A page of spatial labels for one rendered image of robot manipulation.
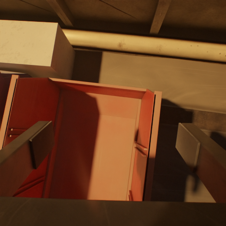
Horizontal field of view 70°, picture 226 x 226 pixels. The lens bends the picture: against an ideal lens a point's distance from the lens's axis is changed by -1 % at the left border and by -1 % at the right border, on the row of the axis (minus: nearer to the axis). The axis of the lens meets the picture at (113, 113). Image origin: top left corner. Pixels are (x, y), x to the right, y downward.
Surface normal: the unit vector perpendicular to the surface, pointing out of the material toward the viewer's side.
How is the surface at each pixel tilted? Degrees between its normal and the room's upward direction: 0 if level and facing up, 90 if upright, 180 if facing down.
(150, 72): 0
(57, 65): 90
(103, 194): 0
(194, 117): 8
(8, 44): 0
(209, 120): 19
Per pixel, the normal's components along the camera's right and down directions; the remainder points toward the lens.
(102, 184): -0.07, -0.12
